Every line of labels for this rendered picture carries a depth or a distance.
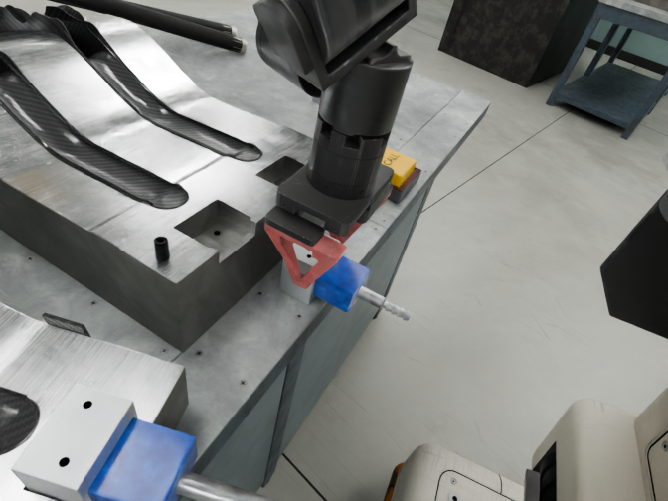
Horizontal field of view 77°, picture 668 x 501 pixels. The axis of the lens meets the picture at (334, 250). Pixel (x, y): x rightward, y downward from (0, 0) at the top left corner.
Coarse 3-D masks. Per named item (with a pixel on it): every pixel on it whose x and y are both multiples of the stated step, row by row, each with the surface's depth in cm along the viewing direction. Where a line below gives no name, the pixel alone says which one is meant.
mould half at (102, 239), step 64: (64, 64) 45; (128, 64) 50; (0, 128) 38; (128, 128) 45; (256, 128) 49; (0, 192) 37; (64, 192) 36; (192, 192) 38; (256, 192) 40; (64, 256) 38; (128, 256) 32; (192, 256) 32; (256, 256) 40; (192, 320) 35
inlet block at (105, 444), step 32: (64, 416) 23; (96, 416) 23; (128, 416) 24; (32, 448) 22; (64, 448) 22; (96, 448) 22; (128, 448) 24; (160, 448) 24; (192, 448) 25; (32, 480) 21; (64, 480) 21; (96, 480) 22; (128, 480) 23; (160, 480) 23; (192, 480) 24
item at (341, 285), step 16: (336, 240) 42; (304, 256) 40; (288, 272) 41; (304, 272) 40; (336, 272) 41; (352, 272) 41; (368, 272) 42; (288, 288) 42; (320, 288) 41; (336, 288) 40; (352, 288) 40; (336, 304) 41; (352, 304) 41; (384, 304) 41
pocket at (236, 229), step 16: (208, 208) 37; (224, 208) 38; (192, 224) 36; (208, 224) 39; (224, 224) 39; (240, 224) 38; (208, 240) 38; (224, 240) 38; (240, 240) 37; (224, 256) 35
